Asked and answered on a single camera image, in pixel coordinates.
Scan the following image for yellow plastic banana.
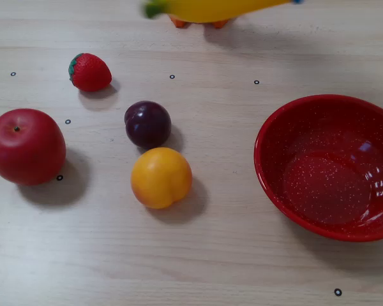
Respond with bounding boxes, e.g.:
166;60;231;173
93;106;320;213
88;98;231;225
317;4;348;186
141;0;295;24

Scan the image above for orange robot arm base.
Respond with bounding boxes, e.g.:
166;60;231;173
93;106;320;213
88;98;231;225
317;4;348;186
168;13;231;29

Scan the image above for red speckled enamel bowl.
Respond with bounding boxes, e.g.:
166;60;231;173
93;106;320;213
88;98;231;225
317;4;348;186
253;94;383;242

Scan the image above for dark purple toy plum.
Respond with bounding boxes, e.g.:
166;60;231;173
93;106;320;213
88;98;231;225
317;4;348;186
124;100;172;150

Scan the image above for red toy strawberry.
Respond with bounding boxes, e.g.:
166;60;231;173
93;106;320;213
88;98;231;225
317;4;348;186
68;52;113;92

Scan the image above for orange yellow toy peach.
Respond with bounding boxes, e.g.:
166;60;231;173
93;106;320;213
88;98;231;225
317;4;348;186
130;147;193;210

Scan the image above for red toy apple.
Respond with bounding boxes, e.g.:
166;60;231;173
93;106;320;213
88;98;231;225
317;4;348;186
0;108;67;186

